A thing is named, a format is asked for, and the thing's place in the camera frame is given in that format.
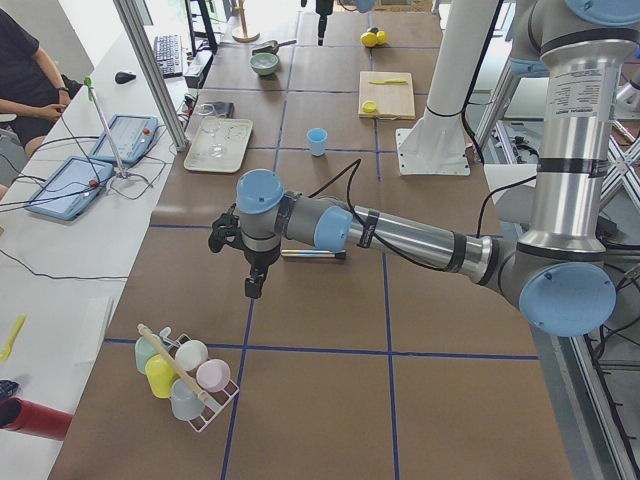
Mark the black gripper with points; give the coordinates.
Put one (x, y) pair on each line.
(259, 259)

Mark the yellow lemon half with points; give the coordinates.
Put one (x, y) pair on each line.
(369, 106)

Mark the white plastic cup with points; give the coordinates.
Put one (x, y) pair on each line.
(191, 354)

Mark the pink plastic cup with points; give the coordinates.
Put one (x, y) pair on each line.
(213, 375)

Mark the green plastic cup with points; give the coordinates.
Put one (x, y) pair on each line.
(143, 352)

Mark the yellow plastic cup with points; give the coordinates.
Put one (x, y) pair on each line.
(160, 376)

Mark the grey-blue plastic cup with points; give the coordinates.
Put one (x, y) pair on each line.
(184, 403)

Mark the light blue cup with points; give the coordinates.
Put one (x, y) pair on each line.
(317, 141)

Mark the whole yellow lemon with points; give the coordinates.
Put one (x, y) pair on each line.
(373, 38)

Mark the steel muddler stick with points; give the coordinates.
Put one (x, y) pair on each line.
(312, 254)

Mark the cream bear tray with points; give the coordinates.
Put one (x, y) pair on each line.
(234, 134)

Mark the clear wine glass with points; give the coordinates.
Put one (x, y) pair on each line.
(211, 125)

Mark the blue teach pendant far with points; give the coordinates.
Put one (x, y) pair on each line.
(133, 136)

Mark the blue teach pendant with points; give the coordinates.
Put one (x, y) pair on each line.
(70, 189)
(133, 136)

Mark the blue teach pendant near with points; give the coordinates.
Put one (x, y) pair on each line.
(70, 189)

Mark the green bowl of ice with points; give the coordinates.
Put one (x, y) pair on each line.
(264, 63)

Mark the wooden cutting board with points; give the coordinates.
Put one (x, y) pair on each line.
(393, 101)

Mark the steel ice scoop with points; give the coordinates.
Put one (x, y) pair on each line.
(271, 46)

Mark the black computer mouse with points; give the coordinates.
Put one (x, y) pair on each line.
(123, 77)

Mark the black keyboard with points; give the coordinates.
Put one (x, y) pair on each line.
(168, 55)

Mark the yellow plastic knife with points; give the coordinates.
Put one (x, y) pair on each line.
(388, 81)

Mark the yellow spatula on desk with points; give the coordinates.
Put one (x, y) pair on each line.
(9, 343)

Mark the green-tipped metal stand rod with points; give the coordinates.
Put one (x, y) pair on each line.
(122, 170)

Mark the red cylinder bottle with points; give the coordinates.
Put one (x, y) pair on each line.
(25, 417)

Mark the wooden mug tree stand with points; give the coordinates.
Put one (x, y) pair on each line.
(243, 33)

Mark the seated person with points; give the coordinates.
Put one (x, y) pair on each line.
(32, 88)

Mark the wooden rack handle rod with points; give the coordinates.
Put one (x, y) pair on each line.
(157, 344)

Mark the white wire cup rack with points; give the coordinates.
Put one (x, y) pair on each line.
(217, 402)

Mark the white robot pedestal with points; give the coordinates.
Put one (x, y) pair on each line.
(435, 145)

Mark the aluminium frame post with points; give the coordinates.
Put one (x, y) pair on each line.
(133, 25)

